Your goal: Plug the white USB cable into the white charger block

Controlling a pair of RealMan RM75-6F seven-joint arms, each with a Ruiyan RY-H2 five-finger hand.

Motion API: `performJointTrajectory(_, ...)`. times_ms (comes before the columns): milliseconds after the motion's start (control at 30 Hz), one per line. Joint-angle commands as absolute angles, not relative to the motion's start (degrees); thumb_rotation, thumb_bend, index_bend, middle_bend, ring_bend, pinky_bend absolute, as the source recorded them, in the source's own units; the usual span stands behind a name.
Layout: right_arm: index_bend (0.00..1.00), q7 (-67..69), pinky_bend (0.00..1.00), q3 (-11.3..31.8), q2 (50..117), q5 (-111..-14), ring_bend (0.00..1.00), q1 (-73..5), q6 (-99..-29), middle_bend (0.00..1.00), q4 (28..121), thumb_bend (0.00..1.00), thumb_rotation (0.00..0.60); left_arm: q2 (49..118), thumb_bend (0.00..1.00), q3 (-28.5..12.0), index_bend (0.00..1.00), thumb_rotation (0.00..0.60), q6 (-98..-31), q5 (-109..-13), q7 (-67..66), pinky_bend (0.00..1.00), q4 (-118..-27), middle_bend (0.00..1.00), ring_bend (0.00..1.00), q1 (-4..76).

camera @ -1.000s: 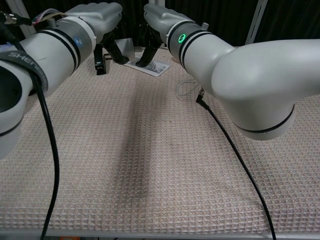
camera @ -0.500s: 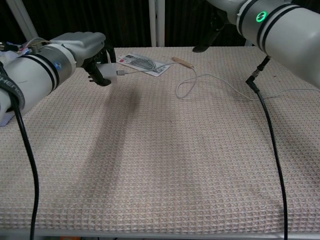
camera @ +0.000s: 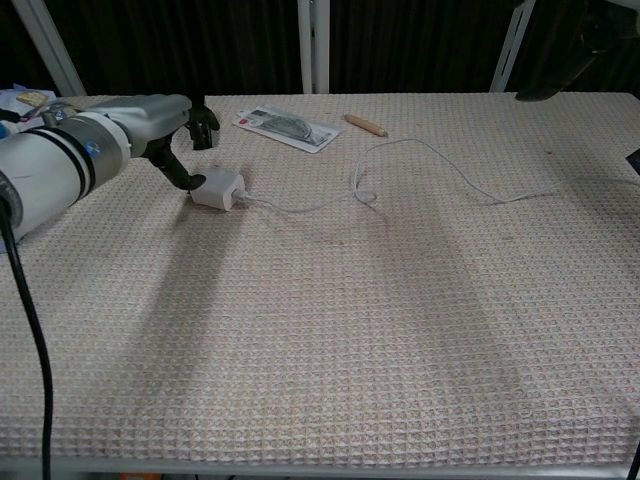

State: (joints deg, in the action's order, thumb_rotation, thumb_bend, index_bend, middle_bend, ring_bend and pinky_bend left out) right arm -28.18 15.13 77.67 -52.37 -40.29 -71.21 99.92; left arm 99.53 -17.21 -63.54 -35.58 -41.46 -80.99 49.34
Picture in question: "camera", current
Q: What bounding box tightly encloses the right robot hand grey black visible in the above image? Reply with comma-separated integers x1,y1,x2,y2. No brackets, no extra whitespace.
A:
513,0,640,104

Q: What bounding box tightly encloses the left robot hand grey black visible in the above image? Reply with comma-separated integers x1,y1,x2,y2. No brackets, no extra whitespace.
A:
82,93,222,194

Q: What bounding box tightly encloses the white charger adapter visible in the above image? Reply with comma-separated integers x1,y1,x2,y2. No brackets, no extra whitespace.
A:
191,168,249,212

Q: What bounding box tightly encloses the white USB cable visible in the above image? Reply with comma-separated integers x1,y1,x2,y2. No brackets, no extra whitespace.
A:
238,137,640,217

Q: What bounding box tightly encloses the dark pleated curtain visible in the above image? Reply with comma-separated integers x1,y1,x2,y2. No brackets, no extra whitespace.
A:
0,0,640,97

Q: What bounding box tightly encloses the clear plastic packaged item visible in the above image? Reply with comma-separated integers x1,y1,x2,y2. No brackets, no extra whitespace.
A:
232,105,343,154

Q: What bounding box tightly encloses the short wooden stick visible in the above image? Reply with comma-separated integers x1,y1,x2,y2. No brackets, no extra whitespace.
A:
342,113,389,138

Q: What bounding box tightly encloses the beige waffle tablecloth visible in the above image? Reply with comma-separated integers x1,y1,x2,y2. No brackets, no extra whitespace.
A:
0,92,640,469

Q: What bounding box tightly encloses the white metal frame post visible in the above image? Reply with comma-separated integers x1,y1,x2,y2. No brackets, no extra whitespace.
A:
10,0,87,97
296,0,331,95
488,0,537,94

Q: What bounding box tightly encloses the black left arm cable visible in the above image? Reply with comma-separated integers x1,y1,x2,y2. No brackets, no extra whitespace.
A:
0,198,55,480

